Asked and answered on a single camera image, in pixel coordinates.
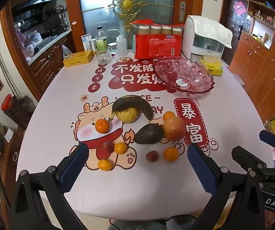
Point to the white towel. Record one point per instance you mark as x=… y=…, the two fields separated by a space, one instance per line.
x=211 y=27

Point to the wooden display shelf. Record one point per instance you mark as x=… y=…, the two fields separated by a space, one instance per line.
x=261 y=9

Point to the metal can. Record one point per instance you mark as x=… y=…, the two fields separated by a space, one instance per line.
x=93 y=45

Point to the dark overripe banana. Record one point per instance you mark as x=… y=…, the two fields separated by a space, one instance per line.
x=127 y=103

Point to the white countertop appliance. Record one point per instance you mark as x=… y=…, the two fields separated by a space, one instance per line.
x=206 y=46

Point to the glass tumbler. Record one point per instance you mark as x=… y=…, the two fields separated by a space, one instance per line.
x=103 y=56

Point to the wooden cabinet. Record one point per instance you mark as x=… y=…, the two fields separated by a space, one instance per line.
x=259 y=76

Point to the frosted glass door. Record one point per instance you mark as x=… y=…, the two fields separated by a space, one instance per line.
x=92 y=4

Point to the yellow tissue box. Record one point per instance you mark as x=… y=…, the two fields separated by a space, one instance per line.
x=77 y=58

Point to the small glass jar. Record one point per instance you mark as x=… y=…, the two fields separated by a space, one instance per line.
x=112 y=49

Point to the yellow spotted apple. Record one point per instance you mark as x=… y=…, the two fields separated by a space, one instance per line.
x=127 y=115

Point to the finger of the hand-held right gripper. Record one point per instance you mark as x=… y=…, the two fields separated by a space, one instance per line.
x=273 y=140
x=247 y=159

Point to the dark avocado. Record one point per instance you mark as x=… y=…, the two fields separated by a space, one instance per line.
x=149 y=134

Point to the red door decoration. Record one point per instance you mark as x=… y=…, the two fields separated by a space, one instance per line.
x=239 y=7

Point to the clear bottle with green label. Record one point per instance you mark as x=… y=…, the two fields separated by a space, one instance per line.
x=101 y=40

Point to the red paper cup pack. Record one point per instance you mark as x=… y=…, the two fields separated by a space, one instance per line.
x=156 y=45

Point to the white and blue box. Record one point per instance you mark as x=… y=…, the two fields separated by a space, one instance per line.
x=86 y=42

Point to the clear plastic bag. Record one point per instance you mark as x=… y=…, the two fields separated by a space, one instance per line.
x=66 y=51

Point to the pink glass bowl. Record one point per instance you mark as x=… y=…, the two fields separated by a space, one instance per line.
x=194 y=74

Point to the white squeeze bottle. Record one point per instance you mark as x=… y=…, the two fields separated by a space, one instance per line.
x=121 y=45

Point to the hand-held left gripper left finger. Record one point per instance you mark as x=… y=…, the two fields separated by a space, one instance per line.
x=74 y=170

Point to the red lidded jar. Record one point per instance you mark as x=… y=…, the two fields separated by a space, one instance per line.
x=7 y=101

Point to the red apple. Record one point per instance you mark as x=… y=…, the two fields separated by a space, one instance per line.
x=174 y=128

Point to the gold door ornament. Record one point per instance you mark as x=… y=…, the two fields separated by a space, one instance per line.
x=127 y=3

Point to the pink plastic bag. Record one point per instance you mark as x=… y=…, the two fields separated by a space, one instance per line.
x=29 y=43

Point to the mandarin orange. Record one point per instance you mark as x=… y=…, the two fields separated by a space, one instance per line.
x=104 y=165
x=102 y=126
x=171 y=154
x=169 y=115
x=121 y=148

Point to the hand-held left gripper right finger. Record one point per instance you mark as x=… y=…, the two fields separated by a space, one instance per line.
x=202 y=170

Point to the yellow tissue pack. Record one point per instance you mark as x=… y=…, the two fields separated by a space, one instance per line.
x=215 y=67

